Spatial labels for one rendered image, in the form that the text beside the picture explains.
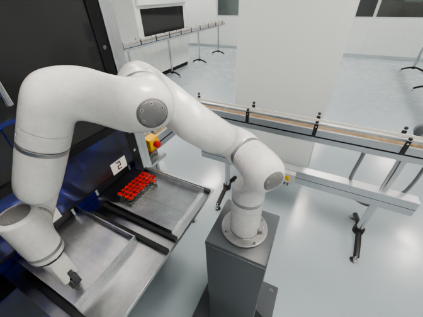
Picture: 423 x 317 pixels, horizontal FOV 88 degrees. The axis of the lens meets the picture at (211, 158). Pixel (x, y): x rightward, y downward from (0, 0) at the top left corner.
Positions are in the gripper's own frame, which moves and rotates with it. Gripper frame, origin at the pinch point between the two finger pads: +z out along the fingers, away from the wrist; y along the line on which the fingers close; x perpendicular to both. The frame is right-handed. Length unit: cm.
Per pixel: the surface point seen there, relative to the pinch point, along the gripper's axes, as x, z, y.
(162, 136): 87, 3, -31
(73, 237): 11.6, 5.5, -18.3
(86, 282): 2.2, 5.7, 0.9
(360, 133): 134, -1, 83
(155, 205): 39.2, 5.7, 0.9
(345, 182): 136, 40, 87
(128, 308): 2.6, 6.1, 19.1
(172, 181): 55, 5, -1
